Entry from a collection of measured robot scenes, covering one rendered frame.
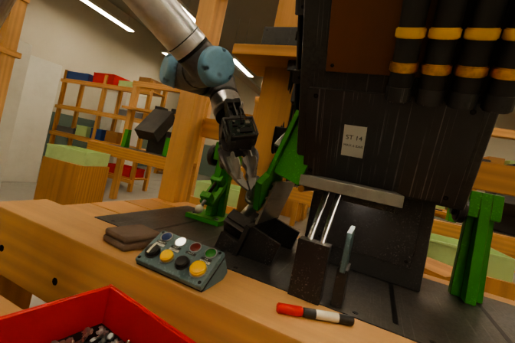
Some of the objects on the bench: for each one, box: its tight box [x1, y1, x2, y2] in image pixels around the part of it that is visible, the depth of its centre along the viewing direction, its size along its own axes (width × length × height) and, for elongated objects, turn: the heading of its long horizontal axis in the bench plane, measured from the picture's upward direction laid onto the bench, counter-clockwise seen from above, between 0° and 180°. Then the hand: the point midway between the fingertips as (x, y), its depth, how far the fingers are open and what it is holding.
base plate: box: [94, 205, 515, 343], centre depth 76 cm, size 42×110×2 cm, turn 150°
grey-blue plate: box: [330, 226, 356, 309], centre depth 58 cm, size 10×2×14 cm, turn 60°
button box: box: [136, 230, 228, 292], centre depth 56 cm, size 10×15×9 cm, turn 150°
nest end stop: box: [224, 217, 244, 240], centre depth 74 cm, size 4×7×6 cm, turn 150°
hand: (247, 186), depth 62 cm, fingers closed
